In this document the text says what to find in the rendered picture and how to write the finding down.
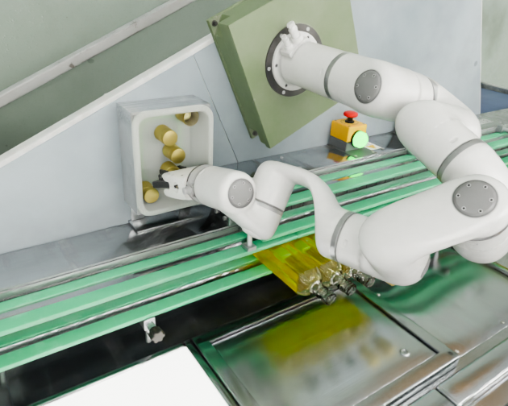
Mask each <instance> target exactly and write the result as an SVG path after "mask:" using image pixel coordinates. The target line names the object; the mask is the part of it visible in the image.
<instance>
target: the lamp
mask: <svg viewBox="0 0 508 406"><path fill-rule="evenodd" d="M368 140H369V137H368V136H367V134H366V133H364V132H363V131H361V130H357V131H356V132H354V134H353V135H352V137H351V144H352V146H354V147H358V148H361V147H364V146H365V145H366V144H367V142H368Z"/></svg>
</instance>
